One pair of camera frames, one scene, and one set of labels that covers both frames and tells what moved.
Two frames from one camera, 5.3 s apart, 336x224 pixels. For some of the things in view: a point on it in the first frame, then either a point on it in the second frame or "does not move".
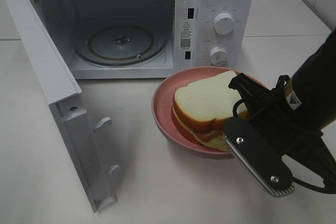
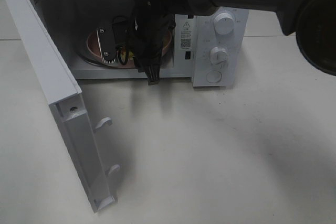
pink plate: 162,104 -> 93,46
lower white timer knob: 218,56 does not move
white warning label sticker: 186,34 does not move
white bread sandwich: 201,108 -> 131,56
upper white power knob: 224,23 does not move
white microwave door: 62,91 does not move
